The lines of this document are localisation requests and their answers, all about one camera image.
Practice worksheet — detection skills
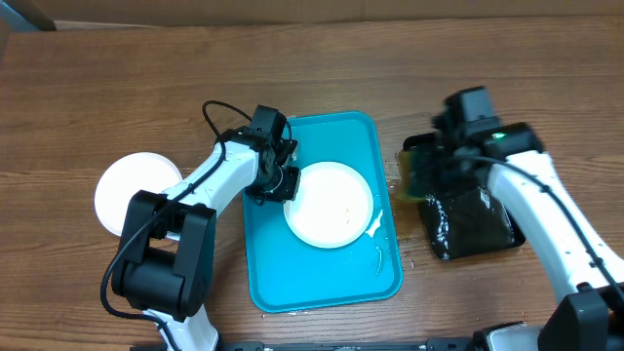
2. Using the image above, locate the green yellow sponge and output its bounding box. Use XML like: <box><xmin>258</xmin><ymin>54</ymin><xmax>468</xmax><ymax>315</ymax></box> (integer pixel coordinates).
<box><xmin>397</xmin><ymin>149</ymin><xmax>430</xmax><ymax>203</ymax></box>

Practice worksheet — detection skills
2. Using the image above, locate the light blue rimmed plate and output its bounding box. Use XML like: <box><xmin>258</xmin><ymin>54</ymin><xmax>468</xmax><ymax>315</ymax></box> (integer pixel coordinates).
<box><xmin>284</xmin><ymin>162</ymin><xmax>373</xmax><ymax>249</ymax></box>

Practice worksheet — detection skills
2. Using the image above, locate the white plate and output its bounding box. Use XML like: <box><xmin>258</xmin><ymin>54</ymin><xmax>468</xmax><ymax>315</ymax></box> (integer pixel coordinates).
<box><xmin>94</xmin><ymin>152</ymin><xmax>182</xmax><ymax>236</ymax></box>

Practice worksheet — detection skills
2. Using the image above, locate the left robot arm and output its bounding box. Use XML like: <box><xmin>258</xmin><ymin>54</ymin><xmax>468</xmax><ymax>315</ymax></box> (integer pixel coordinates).
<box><xmin>100</xmin><ymin>127</ymin><xmax>299</xmax><ymax>350</ymax></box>

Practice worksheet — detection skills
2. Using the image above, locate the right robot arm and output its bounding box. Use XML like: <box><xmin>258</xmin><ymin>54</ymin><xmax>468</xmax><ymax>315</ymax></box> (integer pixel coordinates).
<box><xmin>402</xmin><ymin>121</ymin><xmax>623</xmax><ymax>350</ymax></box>

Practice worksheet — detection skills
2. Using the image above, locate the black plastic tray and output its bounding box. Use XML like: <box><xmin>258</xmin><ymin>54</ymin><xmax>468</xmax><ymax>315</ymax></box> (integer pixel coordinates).
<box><xmin>401</xmin><ymin>133</ymin><xmax>526</xmax><ymax>260</ymax></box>

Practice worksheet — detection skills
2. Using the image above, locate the blue plastic tray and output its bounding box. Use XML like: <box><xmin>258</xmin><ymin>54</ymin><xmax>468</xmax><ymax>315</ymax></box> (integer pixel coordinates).
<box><xmin>243</xmin><ymin>111</ymin><xmax>404</xmax><ymax>313</ymax></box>

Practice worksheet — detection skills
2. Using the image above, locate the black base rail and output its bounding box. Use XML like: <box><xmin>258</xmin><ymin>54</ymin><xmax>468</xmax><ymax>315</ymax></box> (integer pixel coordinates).
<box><xmin>129</xmin><ymin>336</ymin><xmax>488</xmax><ymax>351</ymax></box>

